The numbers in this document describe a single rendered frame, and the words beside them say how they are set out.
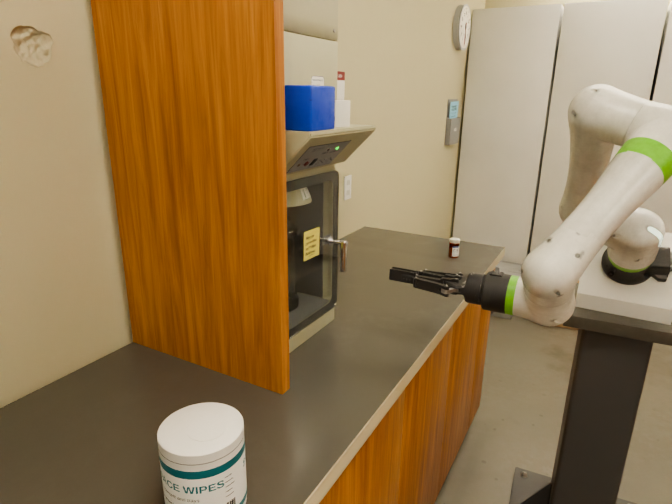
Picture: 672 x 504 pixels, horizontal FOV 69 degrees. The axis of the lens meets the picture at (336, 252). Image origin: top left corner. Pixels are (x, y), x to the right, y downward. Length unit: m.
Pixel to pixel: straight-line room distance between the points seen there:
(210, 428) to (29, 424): 0.49
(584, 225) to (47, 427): 1.15
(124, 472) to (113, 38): 0.89
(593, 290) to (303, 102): 1.13
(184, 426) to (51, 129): 0.73
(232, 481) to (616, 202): 0.89
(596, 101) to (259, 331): 0.93
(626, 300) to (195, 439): 1.36
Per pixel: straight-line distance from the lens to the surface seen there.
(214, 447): 0.80
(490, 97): 4.07
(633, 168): 1.19
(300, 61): 1.20
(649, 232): 1.60
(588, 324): 1.72
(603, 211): 1.13
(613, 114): 1.31
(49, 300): 1.32
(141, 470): 1.02
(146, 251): 1.29
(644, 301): 1.77
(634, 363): 1.84
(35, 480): 1.08
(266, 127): 0.98
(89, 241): 1.35
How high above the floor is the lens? 1.58
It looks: 18 degrees down
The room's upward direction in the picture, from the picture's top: 1 degrees clockwise
